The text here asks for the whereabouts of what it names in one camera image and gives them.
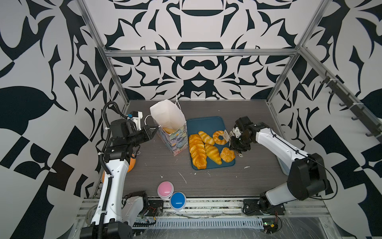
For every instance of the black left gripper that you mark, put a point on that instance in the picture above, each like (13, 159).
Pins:
(147, 135)

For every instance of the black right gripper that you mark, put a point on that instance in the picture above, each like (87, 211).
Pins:
(234, 146)

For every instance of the floral white paper bag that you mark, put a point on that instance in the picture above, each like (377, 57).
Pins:
(169, 114)

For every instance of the knotted round bun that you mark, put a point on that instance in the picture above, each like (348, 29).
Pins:
(227, 155)

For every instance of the ring-shaped bread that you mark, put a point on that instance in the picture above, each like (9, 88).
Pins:
(219, 137)

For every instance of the large striped croissant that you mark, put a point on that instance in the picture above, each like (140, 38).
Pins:
(213, 153)

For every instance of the small striped croissant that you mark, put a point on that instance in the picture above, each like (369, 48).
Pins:
(207, 139)

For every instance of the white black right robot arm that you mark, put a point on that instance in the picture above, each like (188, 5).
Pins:
(307, 175)

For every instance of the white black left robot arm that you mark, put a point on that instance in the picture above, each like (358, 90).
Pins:
(116, 214)

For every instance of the long braided bread loaf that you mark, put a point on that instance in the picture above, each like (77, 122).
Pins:
(197, 151)

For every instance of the orange plush toy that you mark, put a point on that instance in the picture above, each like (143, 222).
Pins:
(131, 166)

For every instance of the light blue oval pad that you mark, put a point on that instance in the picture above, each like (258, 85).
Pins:
(285, 169)

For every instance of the pink round button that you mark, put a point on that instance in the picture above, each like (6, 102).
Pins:
(165, 190)

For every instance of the blue round button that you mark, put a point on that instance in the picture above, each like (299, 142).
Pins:
(178, 201)

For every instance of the green circuit board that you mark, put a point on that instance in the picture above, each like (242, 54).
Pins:
(271, 227)

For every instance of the black hook rack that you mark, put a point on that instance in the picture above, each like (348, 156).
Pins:
(351, 102)

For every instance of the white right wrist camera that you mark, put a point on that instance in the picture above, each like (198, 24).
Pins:
(236, 132)

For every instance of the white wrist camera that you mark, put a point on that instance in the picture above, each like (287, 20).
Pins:
(236, 132)
(136, 117)

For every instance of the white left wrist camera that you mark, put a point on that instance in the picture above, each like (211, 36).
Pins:
(136, 117)

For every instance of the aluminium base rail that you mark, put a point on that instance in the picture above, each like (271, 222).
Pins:
(213, 207)

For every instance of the white slotted cable duct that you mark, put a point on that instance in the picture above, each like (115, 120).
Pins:
(204, 223)

